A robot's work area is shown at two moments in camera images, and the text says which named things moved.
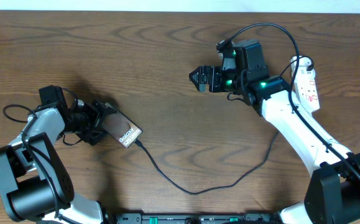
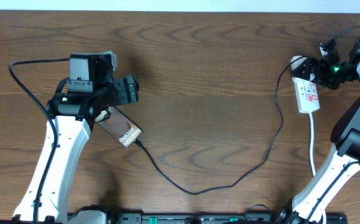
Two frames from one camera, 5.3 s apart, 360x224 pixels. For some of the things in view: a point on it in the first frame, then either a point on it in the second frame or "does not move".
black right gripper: (214, 71) -> (319, 65)
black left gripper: (94, 118) -> (124, 96)
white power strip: (306, 88) does not move
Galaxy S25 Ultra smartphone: (125, 130) does not move
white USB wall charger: (303, 63) does not move
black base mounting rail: (255, 217) does not move
